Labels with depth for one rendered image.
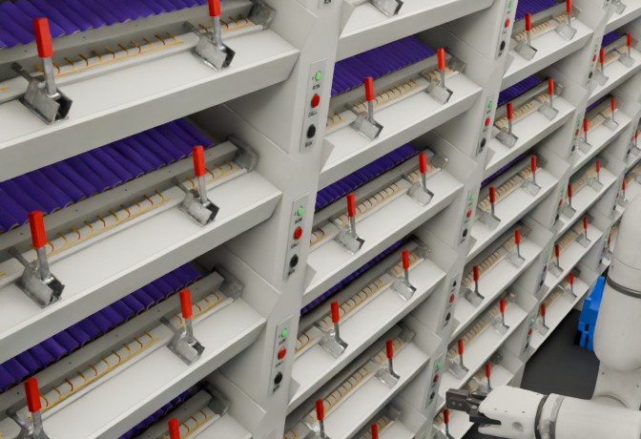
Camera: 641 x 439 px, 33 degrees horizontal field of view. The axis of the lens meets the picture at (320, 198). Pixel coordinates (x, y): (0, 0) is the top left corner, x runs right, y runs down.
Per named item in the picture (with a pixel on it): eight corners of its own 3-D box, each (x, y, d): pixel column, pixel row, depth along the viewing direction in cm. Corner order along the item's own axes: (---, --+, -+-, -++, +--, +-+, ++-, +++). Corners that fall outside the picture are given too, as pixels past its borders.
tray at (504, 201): (549, 193, 275) (579, 151, 267) (455, 273, 225) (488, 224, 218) (486, 146, 280) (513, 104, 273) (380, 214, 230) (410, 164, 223)
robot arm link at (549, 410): (553, 458, 174) (535, 453, 175) (569, 432, 181) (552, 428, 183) (553, 411, 171) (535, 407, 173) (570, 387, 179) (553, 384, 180)
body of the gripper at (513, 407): (539, 454, 174) (474, 439, 180) (560, 426, 183) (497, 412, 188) (540, 412, 172) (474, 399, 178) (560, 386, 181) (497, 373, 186)
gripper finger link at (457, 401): (476, 422, 181) (440, 414, 184) (484, 413, 184) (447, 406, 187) (476, 405, 180) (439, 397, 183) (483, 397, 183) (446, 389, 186)
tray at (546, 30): (584, 46, 259) (616, -3, 252) (490, 97, 210) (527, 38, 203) (516, -1, 265) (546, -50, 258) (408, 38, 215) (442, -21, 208)
